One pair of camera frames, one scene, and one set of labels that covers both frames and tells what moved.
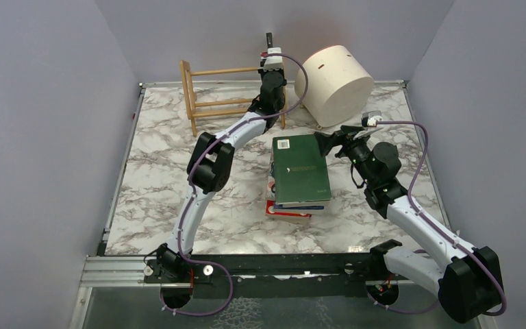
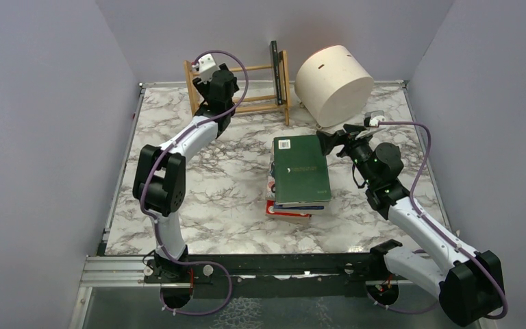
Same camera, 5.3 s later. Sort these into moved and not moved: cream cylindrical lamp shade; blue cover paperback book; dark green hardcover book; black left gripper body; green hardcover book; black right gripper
Moved: dark green hardcover book; black left gripper body
Not moved: green hardcover book; black right gripper; blue cover paperback book; cream cylindrical lamp shade
